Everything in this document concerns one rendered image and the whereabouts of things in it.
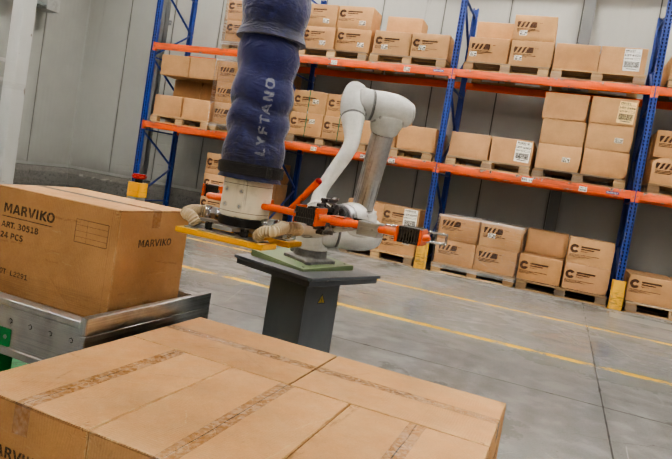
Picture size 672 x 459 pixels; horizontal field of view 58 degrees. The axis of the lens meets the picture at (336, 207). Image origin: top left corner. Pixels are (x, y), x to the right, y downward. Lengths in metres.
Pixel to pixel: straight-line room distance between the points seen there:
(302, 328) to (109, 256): 0.96
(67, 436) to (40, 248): 1.04
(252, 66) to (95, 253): 0.85
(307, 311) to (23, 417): 1.43
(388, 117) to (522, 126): 7.92
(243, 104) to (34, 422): 1.09
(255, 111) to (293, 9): 0.35
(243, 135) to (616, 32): 9.10
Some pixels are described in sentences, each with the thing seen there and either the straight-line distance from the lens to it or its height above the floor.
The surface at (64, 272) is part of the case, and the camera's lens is 2.39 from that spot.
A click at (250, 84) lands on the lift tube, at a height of 1.43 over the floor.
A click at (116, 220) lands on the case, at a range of 2.22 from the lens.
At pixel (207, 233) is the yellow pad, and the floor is 0.93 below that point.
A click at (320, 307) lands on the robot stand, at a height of 0.58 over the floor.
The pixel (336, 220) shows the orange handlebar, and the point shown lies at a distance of 1.93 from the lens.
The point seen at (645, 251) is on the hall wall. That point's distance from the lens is 10.39.
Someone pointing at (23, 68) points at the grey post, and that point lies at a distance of 5.47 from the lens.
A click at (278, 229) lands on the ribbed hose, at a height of 0.98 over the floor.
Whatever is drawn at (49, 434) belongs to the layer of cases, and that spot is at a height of 0.50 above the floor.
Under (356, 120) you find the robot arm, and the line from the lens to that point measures 2.50.
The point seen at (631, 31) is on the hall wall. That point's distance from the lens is 10.72.
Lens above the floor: 1.19
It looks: 3 degrees down
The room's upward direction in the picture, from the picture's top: 9 degrees clockwise
